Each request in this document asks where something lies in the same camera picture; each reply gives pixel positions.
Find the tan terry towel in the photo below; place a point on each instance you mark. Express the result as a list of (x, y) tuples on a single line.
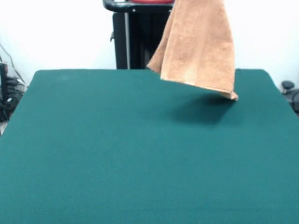
[(201, 51)]

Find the dark green table cloth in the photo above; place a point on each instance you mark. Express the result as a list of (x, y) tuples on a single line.
[(93, 163)]

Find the black office chair base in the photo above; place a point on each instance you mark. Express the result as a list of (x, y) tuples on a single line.
[(289, 91)]

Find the black equipment stack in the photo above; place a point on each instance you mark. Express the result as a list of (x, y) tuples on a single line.
[(4, 93)]

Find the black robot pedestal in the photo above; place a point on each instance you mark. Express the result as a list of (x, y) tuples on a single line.
[(140, 42)]

